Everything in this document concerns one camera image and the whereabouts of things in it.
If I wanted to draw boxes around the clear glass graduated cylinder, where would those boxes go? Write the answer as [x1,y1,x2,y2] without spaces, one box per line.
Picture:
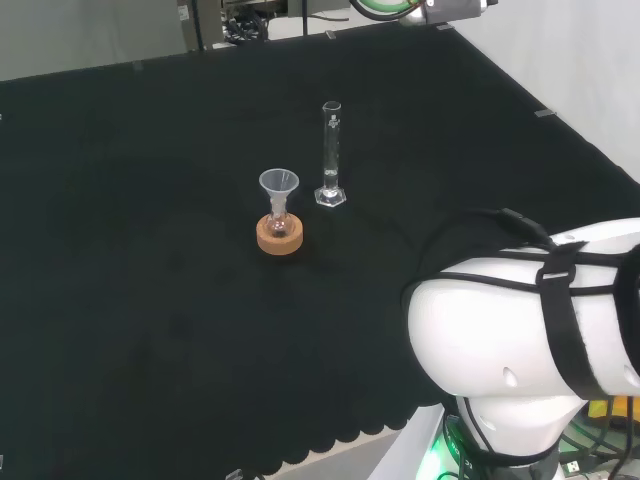
[314,100,348,208]

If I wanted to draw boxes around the small round-bottom glass flask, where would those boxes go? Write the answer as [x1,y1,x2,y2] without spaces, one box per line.
[266,199,292,238]

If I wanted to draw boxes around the clear plastic funnel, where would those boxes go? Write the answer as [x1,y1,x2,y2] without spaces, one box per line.
[258,168,300,214]

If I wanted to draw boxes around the black bench cloth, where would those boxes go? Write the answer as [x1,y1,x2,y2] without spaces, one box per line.
[0,23,640,480]

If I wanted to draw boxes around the pale board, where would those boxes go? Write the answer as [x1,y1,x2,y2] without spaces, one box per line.
[387,403,451,480]

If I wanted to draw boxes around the cork ring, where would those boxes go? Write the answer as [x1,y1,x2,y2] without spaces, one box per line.
[255,213,305,255]

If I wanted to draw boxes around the black cable bundle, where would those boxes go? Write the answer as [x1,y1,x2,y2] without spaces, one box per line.
[223,13,272,46]

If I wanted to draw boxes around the tangled black and green cables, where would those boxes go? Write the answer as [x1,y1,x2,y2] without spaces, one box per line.
[557,397,640,480]

